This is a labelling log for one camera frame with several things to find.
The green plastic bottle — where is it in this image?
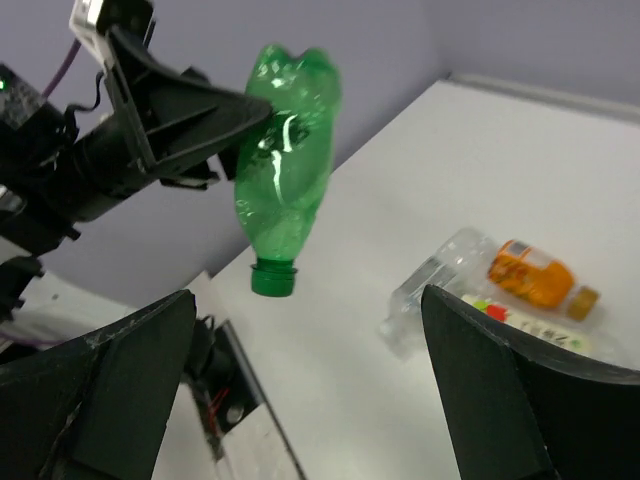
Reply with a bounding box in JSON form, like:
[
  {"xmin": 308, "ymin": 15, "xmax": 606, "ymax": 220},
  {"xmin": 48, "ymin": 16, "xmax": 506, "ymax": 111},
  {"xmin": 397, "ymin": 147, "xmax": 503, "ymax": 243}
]
[{"xmin": 234, "ymin": 44, "xmax": 342, "ymax": 298}]

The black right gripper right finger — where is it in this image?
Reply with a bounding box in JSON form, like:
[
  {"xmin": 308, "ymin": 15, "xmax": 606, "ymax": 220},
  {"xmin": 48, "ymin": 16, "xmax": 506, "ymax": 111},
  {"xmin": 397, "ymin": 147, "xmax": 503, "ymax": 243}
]
[{"xmin": 421, "ymin": 286, "xmax": 639, "ymax": 479}]

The clear bottle apple label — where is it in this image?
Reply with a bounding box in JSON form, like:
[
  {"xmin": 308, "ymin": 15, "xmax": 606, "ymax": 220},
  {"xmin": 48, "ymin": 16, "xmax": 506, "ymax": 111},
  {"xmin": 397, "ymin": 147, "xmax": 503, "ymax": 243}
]
[{"xmin": 461, "ymin": 293, "xmax": 636, "ymax": 368}]

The short orange juice bottle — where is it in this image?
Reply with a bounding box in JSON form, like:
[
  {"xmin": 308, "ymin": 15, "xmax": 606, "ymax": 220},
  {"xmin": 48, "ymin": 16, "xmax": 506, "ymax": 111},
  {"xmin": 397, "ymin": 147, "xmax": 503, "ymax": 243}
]
[{"xmin": 487, "ymin": 240, "xmax": 600, "ymax": 322}]

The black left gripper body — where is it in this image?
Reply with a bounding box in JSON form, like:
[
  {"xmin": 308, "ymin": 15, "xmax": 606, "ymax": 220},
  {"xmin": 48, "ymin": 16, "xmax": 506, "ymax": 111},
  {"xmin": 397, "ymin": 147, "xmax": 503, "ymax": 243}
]
[{"xmin": 29, "ymin": 74, "xmax": 211, "ymax": 224}]

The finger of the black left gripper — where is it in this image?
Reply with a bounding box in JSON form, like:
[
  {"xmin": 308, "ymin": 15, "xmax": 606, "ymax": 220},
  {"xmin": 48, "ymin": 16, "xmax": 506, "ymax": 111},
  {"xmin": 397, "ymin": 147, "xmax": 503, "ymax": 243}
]
[
  {"xmin": 106, "ymin": 26, "xmax": 272, "ymax": 175},
  {"xmin": 159, "ymin": 145, "xmax": 239, "ymax": 190}
]

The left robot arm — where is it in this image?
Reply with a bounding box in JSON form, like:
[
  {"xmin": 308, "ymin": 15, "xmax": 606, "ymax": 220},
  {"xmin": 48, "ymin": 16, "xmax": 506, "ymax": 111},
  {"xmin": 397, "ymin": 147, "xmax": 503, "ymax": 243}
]
[{"xmin": 1, "ymin": 26, "xmax": 273, "ymax": 320}]

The clear bottle blue white label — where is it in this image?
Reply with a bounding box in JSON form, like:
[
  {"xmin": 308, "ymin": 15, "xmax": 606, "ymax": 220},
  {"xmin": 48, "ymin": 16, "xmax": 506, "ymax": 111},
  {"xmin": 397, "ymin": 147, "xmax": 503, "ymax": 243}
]
[{"xmin": 379, "ymin": 227, "xmax": 498, "ymax": 360}]

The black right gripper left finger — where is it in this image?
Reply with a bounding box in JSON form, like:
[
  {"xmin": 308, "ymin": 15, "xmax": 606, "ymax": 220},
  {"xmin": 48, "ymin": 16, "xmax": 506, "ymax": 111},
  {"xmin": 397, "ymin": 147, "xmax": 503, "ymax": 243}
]
[{"xmin": 1, "ymin": 290, "xmax": 195, "ymax": 479}]

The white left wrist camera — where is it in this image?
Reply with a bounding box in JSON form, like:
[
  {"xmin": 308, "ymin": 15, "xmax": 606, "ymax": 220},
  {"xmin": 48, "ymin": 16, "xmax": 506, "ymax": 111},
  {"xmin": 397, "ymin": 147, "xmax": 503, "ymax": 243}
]
[{"xmin": 69, "ymin": 0, "xmax": 154, "ymax": 68}]

